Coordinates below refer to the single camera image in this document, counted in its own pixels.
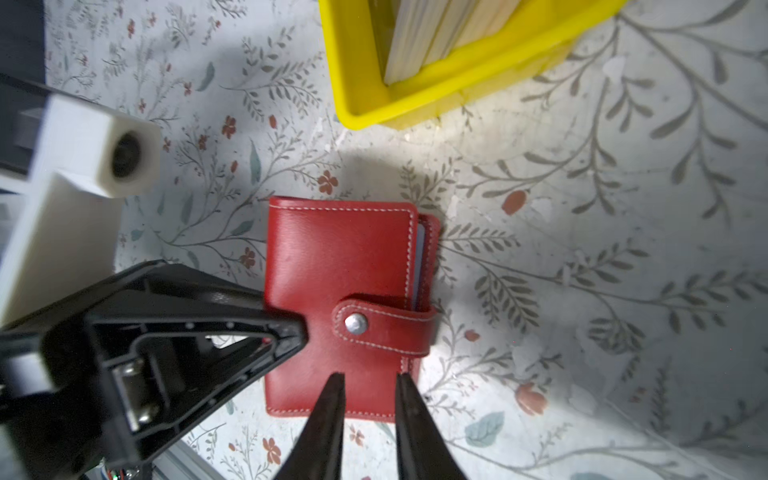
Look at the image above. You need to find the stack of credit cards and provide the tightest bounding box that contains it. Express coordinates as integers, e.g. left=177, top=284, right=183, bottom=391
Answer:
left=369, top=0, right=520, bottom=85

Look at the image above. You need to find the red leather card holder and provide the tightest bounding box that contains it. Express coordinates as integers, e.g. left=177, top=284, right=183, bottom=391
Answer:
left=264, top=197, right=441, bottom=422

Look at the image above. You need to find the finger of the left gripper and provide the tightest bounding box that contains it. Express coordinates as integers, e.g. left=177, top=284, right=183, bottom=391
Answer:
left=1, top=261, right=308, bottom=479

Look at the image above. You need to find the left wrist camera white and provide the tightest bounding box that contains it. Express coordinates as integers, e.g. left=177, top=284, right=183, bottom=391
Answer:
left=1, top=93, right=163, bottom=325

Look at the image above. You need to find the yellow plastic card tray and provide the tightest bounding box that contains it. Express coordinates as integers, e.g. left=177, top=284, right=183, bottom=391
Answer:
left=318, top=0, right=625, bottom=130

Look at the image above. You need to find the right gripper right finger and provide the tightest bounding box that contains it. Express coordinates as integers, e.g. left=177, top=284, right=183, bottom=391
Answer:
left=395, top=373, right=467, bottom=480

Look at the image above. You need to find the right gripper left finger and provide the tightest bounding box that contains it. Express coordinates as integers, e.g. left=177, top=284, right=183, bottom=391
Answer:
left=274, top=373, right=346, bottom=480

